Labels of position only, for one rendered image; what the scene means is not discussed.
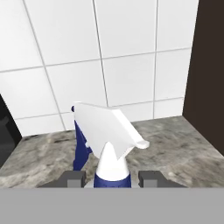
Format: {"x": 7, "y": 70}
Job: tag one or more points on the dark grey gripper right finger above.
{"x": 151, "y": 177}

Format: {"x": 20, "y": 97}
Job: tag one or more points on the black appliance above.
{"x": 6, "y": 134}

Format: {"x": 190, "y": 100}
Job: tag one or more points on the dark brown cabinet side panel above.
{"x": 205, "y": 73}

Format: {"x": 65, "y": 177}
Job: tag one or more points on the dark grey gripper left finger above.
{"x": 73, "y": 178}

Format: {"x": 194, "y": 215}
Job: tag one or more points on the blue and white spray bottle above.
{"x": 110, "y": 131}

